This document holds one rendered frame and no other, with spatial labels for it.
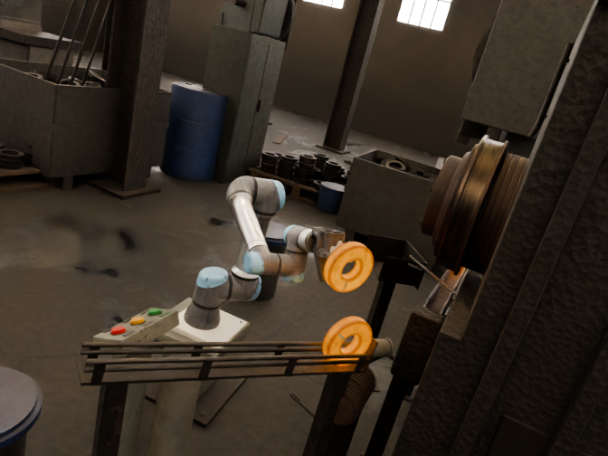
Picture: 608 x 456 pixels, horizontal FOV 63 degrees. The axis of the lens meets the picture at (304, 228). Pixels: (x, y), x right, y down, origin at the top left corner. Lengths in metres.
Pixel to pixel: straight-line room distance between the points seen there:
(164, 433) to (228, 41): 4.07
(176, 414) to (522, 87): 3.53
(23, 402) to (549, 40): 3.96
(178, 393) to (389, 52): 11.17
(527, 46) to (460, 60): 7.61
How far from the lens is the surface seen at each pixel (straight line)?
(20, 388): 1.62
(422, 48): 12.07
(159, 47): 4.34
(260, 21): 9.28
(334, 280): 1.45
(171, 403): 1.60
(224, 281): 2.04
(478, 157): 1.59
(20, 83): 4.41
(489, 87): 4.30
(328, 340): 1.45
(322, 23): 12.90
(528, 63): 4.32
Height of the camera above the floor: 1.46
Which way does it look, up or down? 19 degrees down
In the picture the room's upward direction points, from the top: 15 degrees clockwise
